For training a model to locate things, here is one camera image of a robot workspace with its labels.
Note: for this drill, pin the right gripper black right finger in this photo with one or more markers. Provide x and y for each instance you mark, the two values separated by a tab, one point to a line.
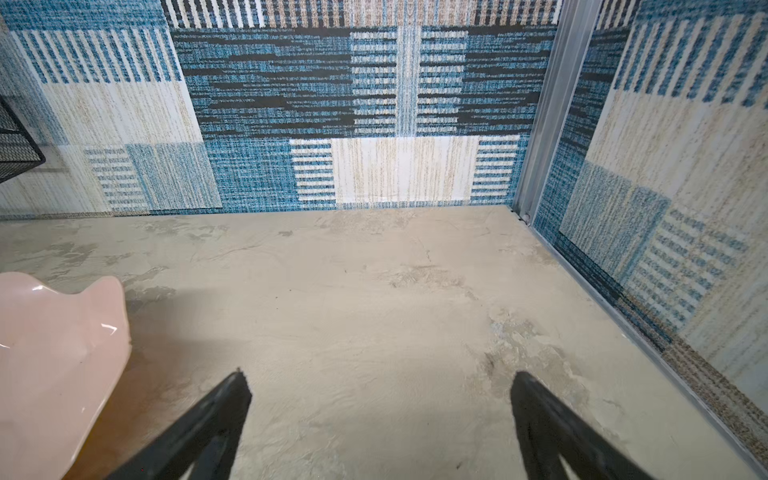
554	440

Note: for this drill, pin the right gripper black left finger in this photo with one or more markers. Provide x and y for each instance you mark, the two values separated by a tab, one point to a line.
202	443

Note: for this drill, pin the pink wavy fruit bowl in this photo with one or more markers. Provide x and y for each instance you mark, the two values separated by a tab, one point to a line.
62	356

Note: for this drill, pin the black wire mesh shelf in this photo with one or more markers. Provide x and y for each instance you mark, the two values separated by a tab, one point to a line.
19	152

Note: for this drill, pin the aluminium corner frame post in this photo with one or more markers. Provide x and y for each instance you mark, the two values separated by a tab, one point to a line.
574	32

